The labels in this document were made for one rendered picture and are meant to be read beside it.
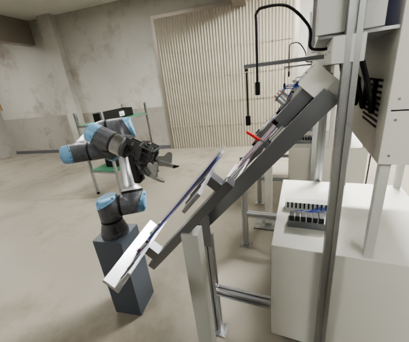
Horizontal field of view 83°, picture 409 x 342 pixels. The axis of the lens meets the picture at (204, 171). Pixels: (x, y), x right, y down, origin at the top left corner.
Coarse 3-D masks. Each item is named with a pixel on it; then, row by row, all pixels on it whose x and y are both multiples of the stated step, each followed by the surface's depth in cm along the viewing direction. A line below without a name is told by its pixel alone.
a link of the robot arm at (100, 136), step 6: (90, 126) 84; (96, 126) 84; (102, 126) 85; (84, 132) 83; (90, 132) 83; (96, 132) 83; (102, 132) 83; (108, 132) 84; (114, 132) 85; (84, 138) 85; (90, 138) 83; (96, 138) 83; (102, 138) 83; (108, 138) 83; (96, 144) 84; (102, 144) 83; (108, 144) 83; (102, 150) 89; (108, 150) 85
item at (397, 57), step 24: (408, 0) 58; (408, 24) 60; (384, 48) 73; (408, 48) 61; (360, 72) 101; (384, 72) 72; (408, 72) 63; (384, 96) 71; (408, 96) 65; (360, 120) 98; (384, 120) 70; (408, 120) 67; (384, 144) 71; (408, 144) 69; (384, 168) 75; (384, 192) 77
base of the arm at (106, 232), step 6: (114, 222) 126; (120, 222) 129; (102, 228) 128; (108, 228) 126; (114, 228) 127; (120, 228) 128; (126, 228) 132; (102, 234) 129; (108, 234) 126; (114, 234) 127; (120, 234) 128
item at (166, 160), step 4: (168, 152) 89; (160, 156) 88; (164, 156) 89; (168, 156) 90; (156, 160) 89; (160, 160) 90; (164, 160) 90; (168, 160) 90; (160, 164) 89; (164, 164) 90; (168, 164) 90; (172, 164) 91; (176, 164) 92
